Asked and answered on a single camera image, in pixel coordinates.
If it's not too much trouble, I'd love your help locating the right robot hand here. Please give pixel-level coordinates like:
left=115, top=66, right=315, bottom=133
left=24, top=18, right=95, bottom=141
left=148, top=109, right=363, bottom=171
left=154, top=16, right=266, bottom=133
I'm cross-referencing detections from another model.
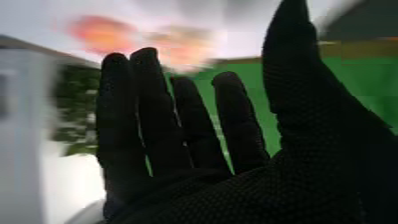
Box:
left=93, top=0, right=398, bottom=224

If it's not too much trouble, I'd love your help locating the white sheet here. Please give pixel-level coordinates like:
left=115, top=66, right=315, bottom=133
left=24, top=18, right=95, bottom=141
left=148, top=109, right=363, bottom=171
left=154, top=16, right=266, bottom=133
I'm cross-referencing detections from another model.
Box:
left=0, top=0, right=362, bottom=73

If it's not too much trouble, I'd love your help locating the orange pink flower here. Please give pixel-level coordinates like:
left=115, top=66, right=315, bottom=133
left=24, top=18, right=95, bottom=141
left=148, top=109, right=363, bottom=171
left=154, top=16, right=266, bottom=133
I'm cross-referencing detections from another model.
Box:
left=65, top=14, right=139, bottom=56

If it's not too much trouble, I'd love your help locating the green leafy plant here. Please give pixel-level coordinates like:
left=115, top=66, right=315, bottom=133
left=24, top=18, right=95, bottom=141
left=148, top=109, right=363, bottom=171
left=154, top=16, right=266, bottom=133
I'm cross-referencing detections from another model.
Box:
left=49, top=63, right=102, bottom=157

